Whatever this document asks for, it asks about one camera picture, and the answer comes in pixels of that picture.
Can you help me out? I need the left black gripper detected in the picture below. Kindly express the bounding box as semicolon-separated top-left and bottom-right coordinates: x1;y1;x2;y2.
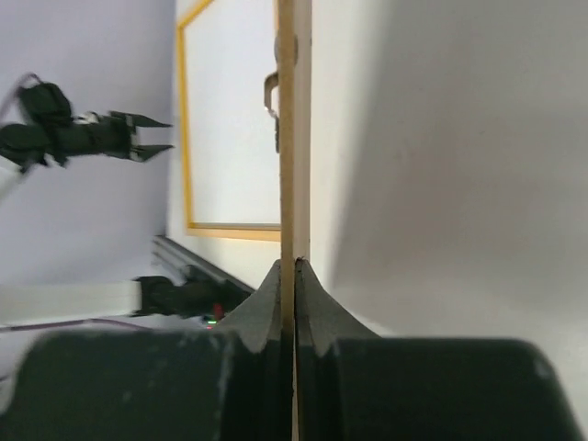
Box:
59;111;173;163

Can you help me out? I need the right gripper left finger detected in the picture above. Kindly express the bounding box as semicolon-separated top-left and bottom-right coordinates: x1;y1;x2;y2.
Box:
1;265;292;440

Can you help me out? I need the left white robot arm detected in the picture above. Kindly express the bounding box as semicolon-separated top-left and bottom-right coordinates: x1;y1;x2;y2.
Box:
1;80;172;198

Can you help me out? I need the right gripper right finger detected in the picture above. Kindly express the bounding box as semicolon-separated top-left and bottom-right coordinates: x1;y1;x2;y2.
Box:
295;260;582;440

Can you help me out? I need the street photo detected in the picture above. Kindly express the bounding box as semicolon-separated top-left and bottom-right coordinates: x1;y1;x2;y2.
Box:
185;1;279;226

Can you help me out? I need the yellow wooden picture frame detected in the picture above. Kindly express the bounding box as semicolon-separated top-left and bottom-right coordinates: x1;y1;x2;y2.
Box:
175;0;281;243

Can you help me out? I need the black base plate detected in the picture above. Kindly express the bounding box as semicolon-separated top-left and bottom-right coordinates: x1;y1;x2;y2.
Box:
131;276;253;321

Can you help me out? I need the aluminium front rail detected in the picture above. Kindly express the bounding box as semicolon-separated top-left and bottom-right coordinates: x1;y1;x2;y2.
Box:
152;235;254;296

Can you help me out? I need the brown backing board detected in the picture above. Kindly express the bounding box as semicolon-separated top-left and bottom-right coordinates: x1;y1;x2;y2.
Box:
269;1;312;440

